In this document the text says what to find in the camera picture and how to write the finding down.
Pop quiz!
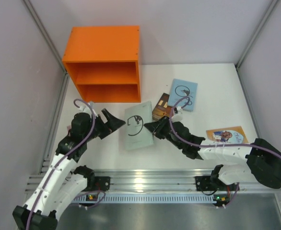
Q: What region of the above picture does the pale green Great Gatsby book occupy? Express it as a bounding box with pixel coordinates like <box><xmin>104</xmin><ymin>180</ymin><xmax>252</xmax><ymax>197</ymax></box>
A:
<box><xmin>125</xmin><ymin>101</ymin><xmax>153</xmax><ymax>150</ymax></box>

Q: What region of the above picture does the light blue cat book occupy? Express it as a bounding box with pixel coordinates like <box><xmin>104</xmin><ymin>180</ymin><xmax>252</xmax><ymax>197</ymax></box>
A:
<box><xmin>168</xmin><ymin>79</ymin><xmax>198</xmax><ymax>112</ymax></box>

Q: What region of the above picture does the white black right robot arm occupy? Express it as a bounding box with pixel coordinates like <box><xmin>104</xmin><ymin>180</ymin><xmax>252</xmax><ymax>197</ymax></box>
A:
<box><xmin>144</xmin><ymin>116</ymin><xmax>281</xmax><ymax>189</ymax></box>

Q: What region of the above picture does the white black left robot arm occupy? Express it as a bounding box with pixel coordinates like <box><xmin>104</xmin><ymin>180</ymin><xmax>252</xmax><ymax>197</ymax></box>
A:
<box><xmin>12</xmin><ymin>109</ymin><xmax>126</xmax><ymax>230</ymax></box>

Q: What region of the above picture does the pink illustrated fairy-tale book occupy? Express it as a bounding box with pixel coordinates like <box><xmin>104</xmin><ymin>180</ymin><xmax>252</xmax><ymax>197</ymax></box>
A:
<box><xmin>67</xmin><ymin>125</ymin><xmax>71</xmax><ymax>134</ymax></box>

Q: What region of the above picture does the dark brown sunset book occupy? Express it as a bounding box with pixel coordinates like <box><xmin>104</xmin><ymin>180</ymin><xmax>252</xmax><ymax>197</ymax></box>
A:
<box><xmin>152</xmin><ymin>93</ymin><xmax>172</xmax><ymax>121</ymax></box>

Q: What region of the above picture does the orange two-shelf cabinet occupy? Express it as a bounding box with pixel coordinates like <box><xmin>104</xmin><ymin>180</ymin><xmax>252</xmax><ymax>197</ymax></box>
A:
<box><xmin>62</xmin><ymin>25</ymin><xmax>141</xmax><ymax>103</ymax></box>

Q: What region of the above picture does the orange illustrated book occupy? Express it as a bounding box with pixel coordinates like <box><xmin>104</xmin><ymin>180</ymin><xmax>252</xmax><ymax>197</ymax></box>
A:
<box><xmin>206</xmin><ymin>126</ymin><xmax>248</xmax><ymax>144</ymax></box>

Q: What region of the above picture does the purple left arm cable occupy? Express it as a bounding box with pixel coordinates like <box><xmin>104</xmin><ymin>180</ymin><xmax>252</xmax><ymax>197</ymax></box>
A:
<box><xmin>26</xmin><ymin>98</ymin><xmax>106</xmax><ymax>230</ymax></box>

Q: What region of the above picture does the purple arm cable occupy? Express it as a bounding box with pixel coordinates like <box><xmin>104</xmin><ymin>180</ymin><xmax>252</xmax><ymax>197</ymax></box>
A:
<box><xmin>169</xmin><ymin>96</ymin><xmax>281</xmax><ymax>209</ymax></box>
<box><xmin>26</xmin><ymin>98</ymin><xmax>106</xmax><ymax>230</ymax></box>

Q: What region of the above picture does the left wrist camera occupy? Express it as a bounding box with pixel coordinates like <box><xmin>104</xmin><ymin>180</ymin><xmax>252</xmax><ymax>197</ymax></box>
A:
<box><xmin>78</xmin><ymin>102</ymin><xmax>98</xmax><ymax>116</ymax></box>

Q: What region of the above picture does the left aluminium corner post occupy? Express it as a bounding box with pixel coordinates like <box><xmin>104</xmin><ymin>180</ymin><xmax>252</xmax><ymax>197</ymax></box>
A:
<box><xmin>23</xmin><ymin>0</ymin><xmax>68</xmax><ymax>72</ymax></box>

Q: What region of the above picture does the aluminium corner post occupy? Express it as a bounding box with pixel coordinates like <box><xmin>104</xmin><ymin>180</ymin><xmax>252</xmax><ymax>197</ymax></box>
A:
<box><xmin>235</xmin><ymin>0</ymin><xmax>281</xmax><ymax>70</ymax></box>
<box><xmin>23</xmin><ymin>0</ymin><xmax>68</xmax><ymax>72</ymax></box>

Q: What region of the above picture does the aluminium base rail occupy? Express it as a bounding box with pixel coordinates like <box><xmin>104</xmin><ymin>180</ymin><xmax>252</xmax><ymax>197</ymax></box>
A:
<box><xmin>25</xmin><ymin>169</ymin><xmax>281</xmax><ymax>194</ymax></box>

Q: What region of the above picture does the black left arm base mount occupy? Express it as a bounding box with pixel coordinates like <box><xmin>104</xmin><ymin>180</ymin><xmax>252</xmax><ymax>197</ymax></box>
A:
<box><xmin>90</xmin><ymin>176</ymin><xmax>111</xmax><ymax>192</ymax></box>

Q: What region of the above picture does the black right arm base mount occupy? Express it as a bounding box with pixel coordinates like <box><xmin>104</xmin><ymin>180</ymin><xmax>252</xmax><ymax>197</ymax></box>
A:
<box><xmin>195</xmin><ymin>176</ymin><xmax>237</xmax><ymax>192</ymax></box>

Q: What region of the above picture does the slotted grey cable duct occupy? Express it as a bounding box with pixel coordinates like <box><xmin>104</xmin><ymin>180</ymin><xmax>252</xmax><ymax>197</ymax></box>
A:
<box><xmin>72</xmin><ymin>193</ymin><xmax>229</xmax><ymax>204</ymax></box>

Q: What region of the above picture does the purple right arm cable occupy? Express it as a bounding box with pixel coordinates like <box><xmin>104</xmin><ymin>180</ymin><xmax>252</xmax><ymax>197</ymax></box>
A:
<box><xmin>169</xmin><ymin>96</ymin><xmax>281</xmax><ymax>209</ymax></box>

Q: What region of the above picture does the right aluminium corner post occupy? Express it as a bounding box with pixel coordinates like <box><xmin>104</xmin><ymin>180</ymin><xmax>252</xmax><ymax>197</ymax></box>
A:
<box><xmin>235</xmin><ymin>0</ymin><xmax>281</xmax><ymax>70</ymax></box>

